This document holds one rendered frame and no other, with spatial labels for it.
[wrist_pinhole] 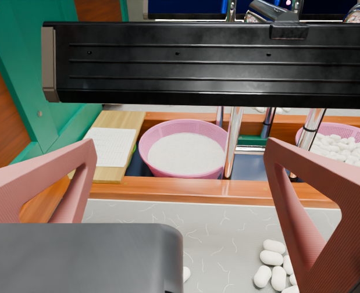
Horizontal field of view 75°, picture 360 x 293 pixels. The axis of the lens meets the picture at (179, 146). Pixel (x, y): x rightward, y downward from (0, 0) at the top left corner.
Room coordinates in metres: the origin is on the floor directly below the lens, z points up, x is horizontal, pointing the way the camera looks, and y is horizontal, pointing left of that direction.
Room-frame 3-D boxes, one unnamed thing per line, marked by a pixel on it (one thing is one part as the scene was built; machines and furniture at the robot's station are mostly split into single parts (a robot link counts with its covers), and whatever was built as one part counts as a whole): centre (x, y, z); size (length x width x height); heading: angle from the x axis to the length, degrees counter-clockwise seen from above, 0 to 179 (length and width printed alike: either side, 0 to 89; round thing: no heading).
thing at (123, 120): (0.55, 0.20, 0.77); 0.33 x 0.15 x 0.01; 177
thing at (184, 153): (0.54, -0.02, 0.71); 0.22 x 0.22 x 0.06
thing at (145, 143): (0.54, -0.02, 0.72); 0.27 x 0.27 x 0.10
